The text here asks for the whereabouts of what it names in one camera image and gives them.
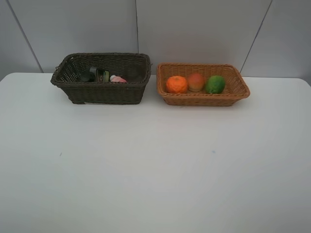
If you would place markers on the orange mandarin fruit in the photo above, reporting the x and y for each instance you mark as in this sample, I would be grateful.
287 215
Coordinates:
176 85

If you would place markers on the light brown wicker basket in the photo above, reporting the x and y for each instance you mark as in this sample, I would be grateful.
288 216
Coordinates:
235 87

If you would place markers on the dark green pump bottle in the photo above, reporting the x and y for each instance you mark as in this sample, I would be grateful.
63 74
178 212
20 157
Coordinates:
94 74

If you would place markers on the pink lotion bottle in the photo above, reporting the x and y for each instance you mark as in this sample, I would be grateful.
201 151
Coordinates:
117 79

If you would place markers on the dark brown wicker basket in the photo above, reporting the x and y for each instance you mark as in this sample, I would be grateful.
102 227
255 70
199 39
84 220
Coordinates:
67 78

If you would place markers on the red yellow peach fruit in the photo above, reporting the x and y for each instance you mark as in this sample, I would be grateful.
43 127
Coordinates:
196 82

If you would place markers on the translucent purple plastic cup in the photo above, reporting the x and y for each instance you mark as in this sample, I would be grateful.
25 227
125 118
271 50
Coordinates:
133 73

